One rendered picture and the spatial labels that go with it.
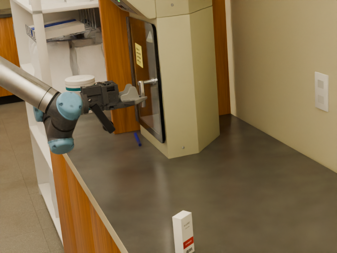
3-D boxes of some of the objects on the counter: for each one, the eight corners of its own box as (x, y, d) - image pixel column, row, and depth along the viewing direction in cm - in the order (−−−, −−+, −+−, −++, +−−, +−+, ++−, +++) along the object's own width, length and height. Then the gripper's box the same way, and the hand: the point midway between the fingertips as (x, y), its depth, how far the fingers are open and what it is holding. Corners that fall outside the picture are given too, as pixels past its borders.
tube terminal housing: (201, 122, 247) (187, -84, 225) (236, 145, 218) (224, -89, 195) (140, 133, 240) (120, -79, 217) (168, 159, 210) (148, -83, 188)
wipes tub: (94, 105, 286) (91, 73, 282) (101, 111, 274) (97, 78, 270) (66, 109, 282) (61, 77, 278) (71, 116, 270) (67, 83, 266)
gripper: (83, 90, 195) (149, 80, 201) (77, 84, 204) (140, 75, 211) (87, 117, 198) (151, 106, 204) (80, 109, 207) (142, 99, 213)
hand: (142, 99), depth 208 cm, fingers closed, pressing on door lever
